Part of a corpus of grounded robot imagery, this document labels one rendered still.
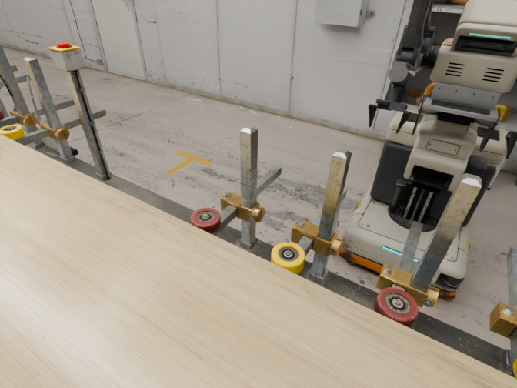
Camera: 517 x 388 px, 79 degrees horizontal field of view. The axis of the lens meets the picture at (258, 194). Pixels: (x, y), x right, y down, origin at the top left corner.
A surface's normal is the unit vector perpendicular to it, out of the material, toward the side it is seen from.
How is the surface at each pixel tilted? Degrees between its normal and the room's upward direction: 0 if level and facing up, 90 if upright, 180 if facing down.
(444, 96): 90
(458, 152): 98
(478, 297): 0
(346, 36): 90
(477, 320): 0
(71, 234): 0
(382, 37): 90
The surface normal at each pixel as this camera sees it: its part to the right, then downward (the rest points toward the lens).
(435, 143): -0.52, 0.60
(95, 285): 0.02, -0.81
